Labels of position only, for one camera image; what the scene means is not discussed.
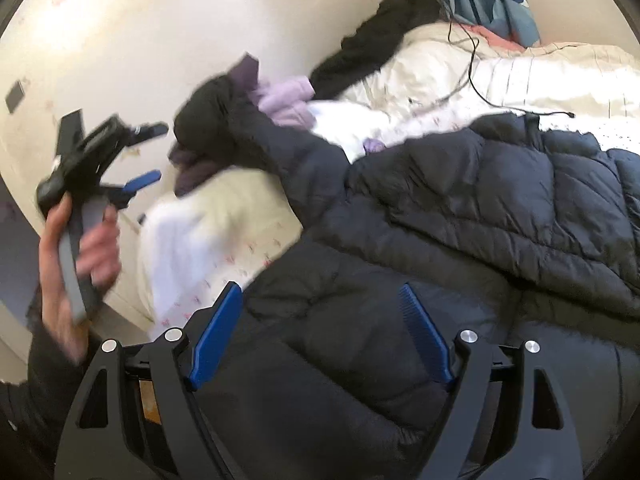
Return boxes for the black puffer jacket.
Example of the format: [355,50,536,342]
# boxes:
[174,76,639,479]

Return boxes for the black left sleeve forearm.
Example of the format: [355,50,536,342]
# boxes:
[1,304,91,479]

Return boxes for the purple folded clothes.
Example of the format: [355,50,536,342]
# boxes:
[168,53,316,197]

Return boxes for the person's left hand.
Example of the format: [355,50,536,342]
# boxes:
[38,194,123,365]

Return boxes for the white cherry print bedsheet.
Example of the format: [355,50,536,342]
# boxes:
[135,98,476,340]

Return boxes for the cream quilted blanket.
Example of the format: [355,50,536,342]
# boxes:
[328,22,640,151]

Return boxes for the pink bedding edge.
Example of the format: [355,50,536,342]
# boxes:
[462,25,525,53]

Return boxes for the black cable on bed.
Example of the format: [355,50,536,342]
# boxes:
[406,0,576,120]

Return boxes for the black garment by wall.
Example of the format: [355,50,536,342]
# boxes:
[309,0,442,100]

